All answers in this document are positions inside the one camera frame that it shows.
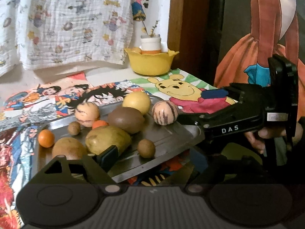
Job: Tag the large green yellow mango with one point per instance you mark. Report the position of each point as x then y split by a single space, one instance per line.
101 138

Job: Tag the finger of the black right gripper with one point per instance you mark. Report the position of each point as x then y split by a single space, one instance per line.
241 92
237 116

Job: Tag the white cartoon print blanket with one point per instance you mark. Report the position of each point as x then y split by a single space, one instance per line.
38 34

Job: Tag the large brown kiwi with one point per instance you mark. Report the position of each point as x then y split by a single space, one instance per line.
129 119

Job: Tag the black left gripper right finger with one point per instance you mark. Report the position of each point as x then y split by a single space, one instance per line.
240 191

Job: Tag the colourful anime drawings mat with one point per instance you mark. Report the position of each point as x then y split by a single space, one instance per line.
23 113

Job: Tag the striped pepino melon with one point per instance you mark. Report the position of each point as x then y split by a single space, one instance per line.
87 113
164 113

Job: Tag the white and orange cup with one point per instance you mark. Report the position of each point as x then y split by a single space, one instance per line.
151 44

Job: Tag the wooden door frame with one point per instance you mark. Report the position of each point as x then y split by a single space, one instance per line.
195 31

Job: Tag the yellow lemon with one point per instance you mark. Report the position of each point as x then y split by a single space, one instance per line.
138 100

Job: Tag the small orange tangerine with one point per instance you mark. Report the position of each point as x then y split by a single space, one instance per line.
99 123
46 138

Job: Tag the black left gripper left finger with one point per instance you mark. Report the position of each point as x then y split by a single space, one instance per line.
66 193

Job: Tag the orange dress painting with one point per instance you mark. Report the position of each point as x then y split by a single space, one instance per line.
274 30

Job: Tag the small brown kiwi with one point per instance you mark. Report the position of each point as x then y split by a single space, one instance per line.
74 128
146 148

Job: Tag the yellow green pear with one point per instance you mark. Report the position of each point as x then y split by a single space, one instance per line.
69 147

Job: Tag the yellow plastic bowl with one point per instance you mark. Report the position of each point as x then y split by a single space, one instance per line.
151 64

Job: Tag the person's right hand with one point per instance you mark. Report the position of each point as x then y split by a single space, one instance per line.
258 139

